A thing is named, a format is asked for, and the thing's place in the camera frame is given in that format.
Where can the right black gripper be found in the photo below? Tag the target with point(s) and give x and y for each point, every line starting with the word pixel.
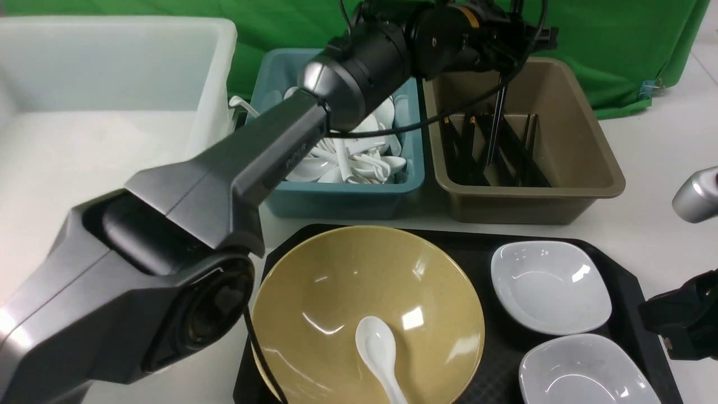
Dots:
pixel 685 318

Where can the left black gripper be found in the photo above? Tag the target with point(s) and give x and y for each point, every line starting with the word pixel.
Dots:
pixel 502 40

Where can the black chopstick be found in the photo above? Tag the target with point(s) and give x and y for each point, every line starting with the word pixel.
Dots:
pixel 492 142

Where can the white square dish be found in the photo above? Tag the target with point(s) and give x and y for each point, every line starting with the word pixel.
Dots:
pixel 550 287
pixel 582 368

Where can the yellow noodle bowl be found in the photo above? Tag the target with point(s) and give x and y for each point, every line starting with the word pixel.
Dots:
pixel 309 305

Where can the white soup spoon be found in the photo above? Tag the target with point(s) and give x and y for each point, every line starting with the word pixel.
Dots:
pixel 377 348

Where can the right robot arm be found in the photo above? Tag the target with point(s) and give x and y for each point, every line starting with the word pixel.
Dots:
pixel 696 200

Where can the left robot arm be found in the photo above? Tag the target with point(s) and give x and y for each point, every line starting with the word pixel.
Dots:
pixel 150 274

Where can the black chopsticks in bin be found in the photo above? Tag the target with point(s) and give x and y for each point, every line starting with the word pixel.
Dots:
pixel 464 141

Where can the pile of white spoons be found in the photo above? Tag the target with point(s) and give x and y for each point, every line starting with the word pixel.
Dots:
pixel 366 160

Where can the green backdrop cloth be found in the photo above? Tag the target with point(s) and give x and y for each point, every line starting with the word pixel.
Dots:
pixel 613 47

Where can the teal plastic bin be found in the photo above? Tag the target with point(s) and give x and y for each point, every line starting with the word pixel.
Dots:
pixel 278 71

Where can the brown plastic bin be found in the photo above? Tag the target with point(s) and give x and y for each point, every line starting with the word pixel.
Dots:
pixel 571 149

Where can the blue binder clip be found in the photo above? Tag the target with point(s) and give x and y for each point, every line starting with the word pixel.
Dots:
pixel 650 89

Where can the white ladle spoon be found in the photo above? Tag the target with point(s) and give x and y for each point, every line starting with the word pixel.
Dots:
pixel 238 102

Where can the large white plastic tub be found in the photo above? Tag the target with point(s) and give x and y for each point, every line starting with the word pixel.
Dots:
pixel 88 101

